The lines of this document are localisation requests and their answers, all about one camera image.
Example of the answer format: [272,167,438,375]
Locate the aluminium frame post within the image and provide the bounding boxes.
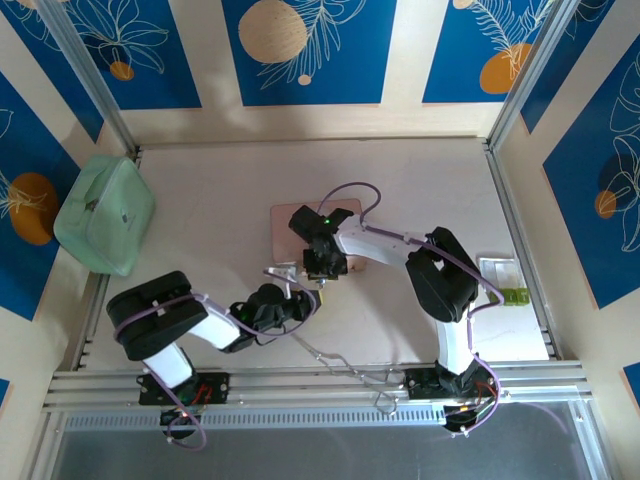
[486,0,576,152]
[36,0,144,159]

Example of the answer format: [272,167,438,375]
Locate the green plastic block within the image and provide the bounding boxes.
[498,287,531,308]

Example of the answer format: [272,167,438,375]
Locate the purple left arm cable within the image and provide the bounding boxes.
[112,279,320,452]

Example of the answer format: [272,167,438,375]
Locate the grey slotted cable duct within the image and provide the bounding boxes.
[61,403,582,433]

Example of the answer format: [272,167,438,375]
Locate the thin silver wire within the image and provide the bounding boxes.
[291,331,409,418]

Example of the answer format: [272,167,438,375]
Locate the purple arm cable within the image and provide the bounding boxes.
[112,279,320,452]
[317,181,502,442]

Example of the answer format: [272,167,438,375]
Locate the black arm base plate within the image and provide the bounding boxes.
[138,371,232,406]
[404,366,502,402]

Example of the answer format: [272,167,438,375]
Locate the pink wedding-print tin box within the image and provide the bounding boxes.
[269,198,369,275]

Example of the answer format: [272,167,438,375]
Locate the clear plastic box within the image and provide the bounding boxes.
[476,255,522,292]

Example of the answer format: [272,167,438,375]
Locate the mint green zip pouch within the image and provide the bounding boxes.
[52,154,157,278]

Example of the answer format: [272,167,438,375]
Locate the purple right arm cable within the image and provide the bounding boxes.
[317,181,502,442]

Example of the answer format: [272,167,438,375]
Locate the grey metal sheet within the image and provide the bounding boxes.
[19,410,622,480]

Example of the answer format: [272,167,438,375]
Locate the long aluminium frame rail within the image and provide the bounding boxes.
[41,360,599,416]

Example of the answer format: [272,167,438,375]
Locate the short aluminium frame rail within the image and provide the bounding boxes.
[70,272,110,372]
[483,141,566,362]

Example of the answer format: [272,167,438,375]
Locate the black control board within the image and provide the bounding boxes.
[159,405,201,441]
[442,399,494,435]

